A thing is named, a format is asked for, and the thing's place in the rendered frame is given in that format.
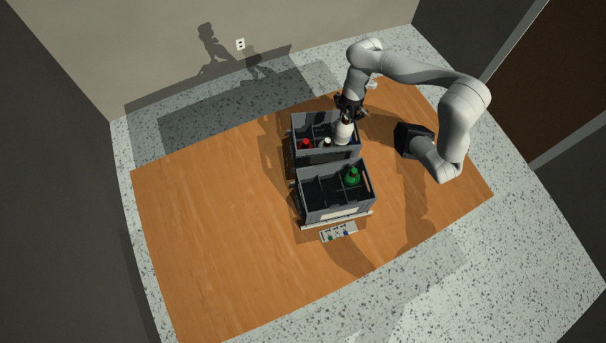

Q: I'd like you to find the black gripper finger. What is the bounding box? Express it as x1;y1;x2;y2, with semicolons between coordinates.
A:
333;92;347;119
348;106;369;124

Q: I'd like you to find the red bottle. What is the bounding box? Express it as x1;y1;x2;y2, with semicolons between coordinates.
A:
297;139;314;149

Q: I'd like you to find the white bottle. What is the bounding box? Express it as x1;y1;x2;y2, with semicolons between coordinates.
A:
332;113;354;145
317;137;334;148

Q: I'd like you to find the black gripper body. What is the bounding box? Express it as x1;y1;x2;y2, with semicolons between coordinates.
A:
340;90;364;111

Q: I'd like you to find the white paper pick list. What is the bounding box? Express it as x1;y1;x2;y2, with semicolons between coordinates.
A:
319;220;358;243

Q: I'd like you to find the dark grey plastic crate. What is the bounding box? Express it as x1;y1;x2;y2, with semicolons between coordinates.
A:
295;159;372;225
291;110;360;168

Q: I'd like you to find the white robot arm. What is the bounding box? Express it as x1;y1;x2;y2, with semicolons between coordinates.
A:
343;36;492;184

